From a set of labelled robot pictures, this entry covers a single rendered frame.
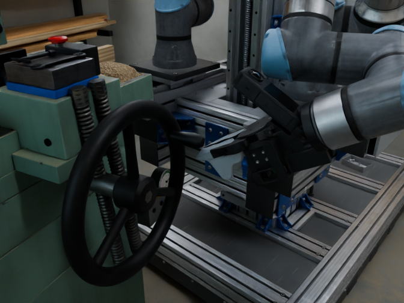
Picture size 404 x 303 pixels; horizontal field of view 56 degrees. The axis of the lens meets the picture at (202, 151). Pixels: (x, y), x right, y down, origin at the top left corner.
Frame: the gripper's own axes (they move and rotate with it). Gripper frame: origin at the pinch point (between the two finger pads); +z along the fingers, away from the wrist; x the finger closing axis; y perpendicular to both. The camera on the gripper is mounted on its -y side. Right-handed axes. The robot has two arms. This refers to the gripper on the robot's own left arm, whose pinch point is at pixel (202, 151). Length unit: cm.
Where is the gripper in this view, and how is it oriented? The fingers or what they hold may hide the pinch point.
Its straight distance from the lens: 63.4
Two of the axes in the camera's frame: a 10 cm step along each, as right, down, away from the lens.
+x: 4.5, -4.0, 8.0
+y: 4.5, 8.7, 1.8
